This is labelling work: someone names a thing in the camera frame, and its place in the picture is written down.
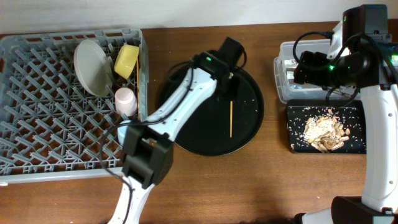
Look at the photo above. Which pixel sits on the wooden chopstick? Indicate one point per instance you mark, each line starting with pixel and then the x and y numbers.
pixel 231 119
pixel 137 88

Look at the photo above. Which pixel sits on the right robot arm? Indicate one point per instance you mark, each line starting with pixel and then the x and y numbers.
pixel 363 56

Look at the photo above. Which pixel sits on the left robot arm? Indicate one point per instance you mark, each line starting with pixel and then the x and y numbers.
pixel 148 145

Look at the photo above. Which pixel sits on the round black tray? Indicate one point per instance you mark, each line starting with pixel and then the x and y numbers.
pixel 206 133

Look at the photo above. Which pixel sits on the grey plate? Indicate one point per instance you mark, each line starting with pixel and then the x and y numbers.
pixel 92 68

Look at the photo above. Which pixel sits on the clear plastic bin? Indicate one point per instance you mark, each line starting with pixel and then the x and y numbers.
pixel 284 78

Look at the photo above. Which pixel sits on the grey dishwasher rack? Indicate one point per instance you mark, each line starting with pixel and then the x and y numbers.
pixel 50 125

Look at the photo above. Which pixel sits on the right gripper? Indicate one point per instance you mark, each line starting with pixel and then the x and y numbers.
pixel 308 69

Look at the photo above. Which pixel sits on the pink cup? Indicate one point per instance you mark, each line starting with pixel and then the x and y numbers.
pixel 125 102

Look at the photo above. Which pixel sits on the food scraps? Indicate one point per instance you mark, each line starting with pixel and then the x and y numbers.
pixel 325 132

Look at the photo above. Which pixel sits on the yellow bowl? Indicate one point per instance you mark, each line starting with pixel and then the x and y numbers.
pixel 126 60

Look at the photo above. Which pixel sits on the light blue cup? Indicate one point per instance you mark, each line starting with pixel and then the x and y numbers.
pixel 122 131

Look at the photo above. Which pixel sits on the white napkin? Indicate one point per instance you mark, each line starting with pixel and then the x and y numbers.
pixel 290 64

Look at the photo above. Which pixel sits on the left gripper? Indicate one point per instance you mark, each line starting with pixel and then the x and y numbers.
pixel 235 89

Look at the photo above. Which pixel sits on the black rectangular tray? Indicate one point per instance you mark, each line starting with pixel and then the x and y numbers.
pixel 352 116

